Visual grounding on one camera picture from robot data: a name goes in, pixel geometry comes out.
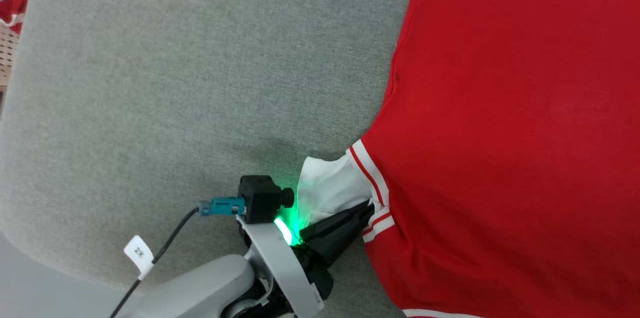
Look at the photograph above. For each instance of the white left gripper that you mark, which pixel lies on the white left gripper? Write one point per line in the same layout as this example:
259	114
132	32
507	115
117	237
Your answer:
272	258

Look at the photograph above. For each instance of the red shirt with white stripes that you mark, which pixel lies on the red shirt with white stripes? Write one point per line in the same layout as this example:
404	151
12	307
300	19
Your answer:
500	107

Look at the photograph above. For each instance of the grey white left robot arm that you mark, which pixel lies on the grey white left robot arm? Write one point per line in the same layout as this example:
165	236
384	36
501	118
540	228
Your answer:
200	288

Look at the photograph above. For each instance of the grey fabric sofa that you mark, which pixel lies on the grey fabric sofa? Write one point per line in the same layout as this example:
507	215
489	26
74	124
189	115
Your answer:
150	82

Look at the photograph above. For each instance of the beige perforated laundry basket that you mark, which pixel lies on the beige perforated laundry basket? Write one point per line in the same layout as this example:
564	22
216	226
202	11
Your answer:
7	57

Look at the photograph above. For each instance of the red and white garment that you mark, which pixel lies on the red and white garment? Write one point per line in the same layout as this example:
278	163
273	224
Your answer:
14	10

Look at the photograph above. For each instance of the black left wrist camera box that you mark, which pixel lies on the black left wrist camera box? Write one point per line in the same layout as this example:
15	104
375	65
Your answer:
260	198

